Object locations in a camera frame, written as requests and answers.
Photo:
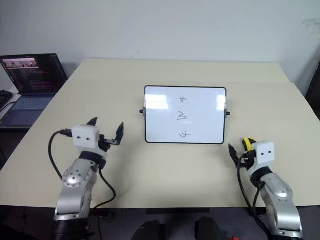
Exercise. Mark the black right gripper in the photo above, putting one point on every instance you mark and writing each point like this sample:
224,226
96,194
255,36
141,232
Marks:
247,161

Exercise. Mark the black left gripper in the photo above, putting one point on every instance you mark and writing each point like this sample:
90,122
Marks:
104,145

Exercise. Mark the yellow object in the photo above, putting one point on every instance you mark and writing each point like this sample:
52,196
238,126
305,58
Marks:
248,144

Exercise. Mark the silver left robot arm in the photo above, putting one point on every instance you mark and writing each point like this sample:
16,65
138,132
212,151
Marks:
75,177

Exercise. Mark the small black-framed whiteboard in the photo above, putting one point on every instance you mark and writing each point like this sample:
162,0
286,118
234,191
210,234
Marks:
183,115

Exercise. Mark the open blue laptop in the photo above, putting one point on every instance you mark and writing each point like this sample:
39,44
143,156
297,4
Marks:
30,82

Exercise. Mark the small red object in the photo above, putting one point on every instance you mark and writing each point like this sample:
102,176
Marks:
234,238

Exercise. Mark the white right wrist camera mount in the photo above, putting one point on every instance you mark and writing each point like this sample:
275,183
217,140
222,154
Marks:
265,153

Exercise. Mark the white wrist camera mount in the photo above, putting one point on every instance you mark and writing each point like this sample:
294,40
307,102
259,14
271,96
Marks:
83,136
265,153

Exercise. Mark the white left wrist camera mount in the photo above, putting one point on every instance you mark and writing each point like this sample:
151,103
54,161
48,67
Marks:
83,136

